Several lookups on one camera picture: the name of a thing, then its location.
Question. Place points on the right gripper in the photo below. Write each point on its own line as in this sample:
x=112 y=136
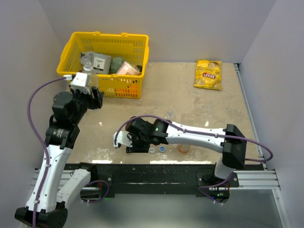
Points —
x=135 y=148

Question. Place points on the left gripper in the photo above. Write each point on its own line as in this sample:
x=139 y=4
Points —
x=96 y=102

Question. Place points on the clear bottle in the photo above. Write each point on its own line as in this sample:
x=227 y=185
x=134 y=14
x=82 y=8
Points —
x=92 y=75
x=170 y=115

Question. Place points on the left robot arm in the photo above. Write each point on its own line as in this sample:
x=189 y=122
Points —
x=48 y=204

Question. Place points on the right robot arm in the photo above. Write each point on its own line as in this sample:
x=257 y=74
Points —
x=228 y=141

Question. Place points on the green white bottle cap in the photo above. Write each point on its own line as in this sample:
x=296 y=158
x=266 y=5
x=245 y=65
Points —
x=151 y=150

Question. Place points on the blue bottle cap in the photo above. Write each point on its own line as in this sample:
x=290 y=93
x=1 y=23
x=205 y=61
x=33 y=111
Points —
x=162 y=149

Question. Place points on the orange drink bottle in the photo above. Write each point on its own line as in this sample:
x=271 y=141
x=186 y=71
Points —
x=183 y=148

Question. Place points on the grey box with label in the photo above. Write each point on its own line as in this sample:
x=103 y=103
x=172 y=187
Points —
x=101 y=63

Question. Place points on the green scrub sponge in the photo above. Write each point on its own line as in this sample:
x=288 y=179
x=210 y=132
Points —
x=115 y=65

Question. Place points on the pink packet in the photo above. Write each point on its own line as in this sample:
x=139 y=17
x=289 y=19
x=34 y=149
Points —
x=128 y=69

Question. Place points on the grey pouch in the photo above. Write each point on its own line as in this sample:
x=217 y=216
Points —
x=86 y=58

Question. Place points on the yellow plastic basket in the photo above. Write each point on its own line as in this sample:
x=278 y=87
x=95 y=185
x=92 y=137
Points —
x=100 y=49

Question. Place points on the yellow chips bag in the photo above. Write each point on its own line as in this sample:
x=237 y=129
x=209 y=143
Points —
x=208 y=74

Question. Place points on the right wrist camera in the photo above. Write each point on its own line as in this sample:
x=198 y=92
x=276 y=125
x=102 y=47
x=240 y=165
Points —
x=121 y=138

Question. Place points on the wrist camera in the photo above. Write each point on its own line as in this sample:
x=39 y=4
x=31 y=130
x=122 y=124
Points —
x=121 y=138
x=81 y=82

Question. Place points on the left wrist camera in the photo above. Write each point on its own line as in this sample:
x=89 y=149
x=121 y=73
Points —
x=81 y=82

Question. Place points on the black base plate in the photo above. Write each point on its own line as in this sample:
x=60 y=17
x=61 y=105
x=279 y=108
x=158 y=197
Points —
x=172 y=179

